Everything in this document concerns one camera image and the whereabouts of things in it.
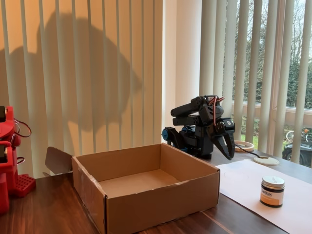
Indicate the open cardboard box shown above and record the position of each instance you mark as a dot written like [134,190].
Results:
[158,207]

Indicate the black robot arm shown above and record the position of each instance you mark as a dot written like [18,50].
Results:
[190,141]

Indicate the red robot arm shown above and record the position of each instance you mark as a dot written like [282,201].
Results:
[9,165]

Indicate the parked bicycle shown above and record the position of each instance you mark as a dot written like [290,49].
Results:
[290,134]

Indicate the masking tape roll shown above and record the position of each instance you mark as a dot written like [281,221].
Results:
[248,148]

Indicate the white paper sheet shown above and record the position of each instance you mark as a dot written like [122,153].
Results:
[299,195]

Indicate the glass jar with silver lid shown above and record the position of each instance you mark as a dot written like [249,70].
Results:
[271,195]

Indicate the cream vertical blinds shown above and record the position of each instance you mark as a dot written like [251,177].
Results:
[219,73]
[97,73]

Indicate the dark parked car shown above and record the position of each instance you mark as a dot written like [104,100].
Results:
[288,151]

